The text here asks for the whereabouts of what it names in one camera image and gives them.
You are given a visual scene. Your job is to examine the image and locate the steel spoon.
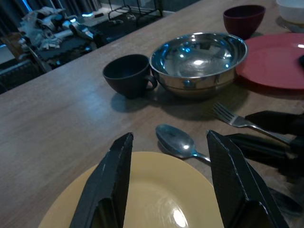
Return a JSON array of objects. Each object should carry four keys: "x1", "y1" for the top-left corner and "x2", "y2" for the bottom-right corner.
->
[{"x1": 155, "y1": 123, "x2": 211, "y2": 164}]

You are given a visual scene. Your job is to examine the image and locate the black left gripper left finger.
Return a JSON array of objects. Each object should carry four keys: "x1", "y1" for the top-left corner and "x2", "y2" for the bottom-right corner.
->
[{"x1": 70, "y1": 132, "x2": 134, "y2": 228}]

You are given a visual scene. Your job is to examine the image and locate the grey plate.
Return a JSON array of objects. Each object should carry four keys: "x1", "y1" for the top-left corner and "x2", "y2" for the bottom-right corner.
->
[{"x1": 276, "y1": 16, "x2": 304, "y2": 34}]

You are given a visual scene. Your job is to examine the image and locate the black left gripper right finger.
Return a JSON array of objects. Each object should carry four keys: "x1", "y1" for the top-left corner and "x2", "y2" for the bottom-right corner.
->
[{"x1": 206, "y1": 130, "x2": 289, "y2": 228}]

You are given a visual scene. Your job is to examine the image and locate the steel fork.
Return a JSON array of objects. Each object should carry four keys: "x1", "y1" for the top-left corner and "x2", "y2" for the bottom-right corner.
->
[{"x1": 212, "y1": 102, "x2": 293, "y2": 145}]

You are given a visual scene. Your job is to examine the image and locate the yellow plate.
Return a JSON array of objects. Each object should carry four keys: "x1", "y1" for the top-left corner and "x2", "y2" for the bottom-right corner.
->
[{"x1": 38, "y1": 151, "x2": 226, "y2": 228}]

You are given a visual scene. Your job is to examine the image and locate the maroon bowl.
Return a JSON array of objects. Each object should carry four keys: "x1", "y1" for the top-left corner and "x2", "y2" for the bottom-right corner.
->
[{"x1": 222, "y1": 4, "x2": 266, "y2": 40}]

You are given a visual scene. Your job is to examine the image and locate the pile of clutter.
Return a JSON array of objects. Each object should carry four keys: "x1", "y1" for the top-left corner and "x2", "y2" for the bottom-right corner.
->
[{"x1": 18, "y1": 6, "x2": 95, "y2": 51}]

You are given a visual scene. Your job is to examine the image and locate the black cup with handle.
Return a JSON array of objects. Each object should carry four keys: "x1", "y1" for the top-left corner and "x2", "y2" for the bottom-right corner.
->
[{"x1": 102, "y1": 54, "x2": 159, "y2": 100}]

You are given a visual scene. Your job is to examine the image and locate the black metal rack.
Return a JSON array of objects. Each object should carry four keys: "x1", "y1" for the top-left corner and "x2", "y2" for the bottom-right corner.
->
[{"x1": 108, "y1": 0, "x2": 164, "y2": 26}]

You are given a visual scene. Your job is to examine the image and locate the steel mixing bowl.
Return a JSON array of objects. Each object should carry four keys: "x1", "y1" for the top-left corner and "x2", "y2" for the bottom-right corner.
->
[{"x1": 149, "y1": 32, "x2": 248, "y2": 99}]

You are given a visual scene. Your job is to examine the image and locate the white bowl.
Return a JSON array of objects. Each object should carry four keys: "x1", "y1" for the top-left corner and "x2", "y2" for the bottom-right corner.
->
[{"x1": 275, "y1": 0, "x2": 304, "y2": 26}]

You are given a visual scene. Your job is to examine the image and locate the red plate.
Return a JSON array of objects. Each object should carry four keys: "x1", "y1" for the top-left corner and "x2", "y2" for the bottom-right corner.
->
[{"x1": 235, "y1": 32, "x2": 304, "y2": 90}]

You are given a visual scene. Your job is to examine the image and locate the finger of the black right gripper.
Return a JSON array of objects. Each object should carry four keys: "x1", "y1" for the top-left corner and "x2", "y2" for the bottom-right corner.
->
[
  {"x1": 225, "y1": 133, "x2": 304, "y2": 178},
  {"x1": 245, "y1": 110, "x2": 304, "y2": 137}
]

